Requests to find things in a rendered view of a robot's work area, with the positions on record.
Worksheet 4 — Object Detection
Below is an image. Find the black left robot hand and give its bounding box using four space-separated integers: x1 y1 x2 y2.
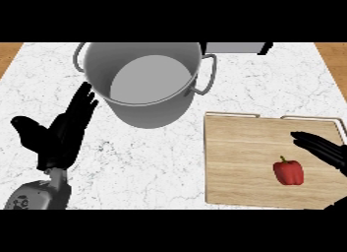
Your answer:
10 81 101 172

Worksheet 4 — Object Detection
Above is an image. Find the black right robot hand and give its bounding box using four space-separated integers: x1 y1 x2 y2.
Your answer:
290 131 347 211

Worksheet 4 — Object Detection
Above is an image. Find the red bell pepper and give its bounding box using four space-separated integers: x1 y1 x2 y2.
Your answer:
272 156 306 186

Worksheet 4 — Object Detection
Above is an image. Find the pale wooden tray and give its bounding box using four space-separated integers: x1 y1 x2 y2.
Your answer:
203 111 347 211

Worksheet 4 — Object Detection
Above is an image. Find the grey metal pot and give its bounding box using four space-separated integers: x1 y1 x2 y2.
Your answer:
72 42 218 130

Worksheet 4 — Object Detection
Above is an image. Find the grey box-shaped appliance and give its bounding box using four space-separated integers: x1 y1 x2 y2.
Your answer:
199 42 275 56

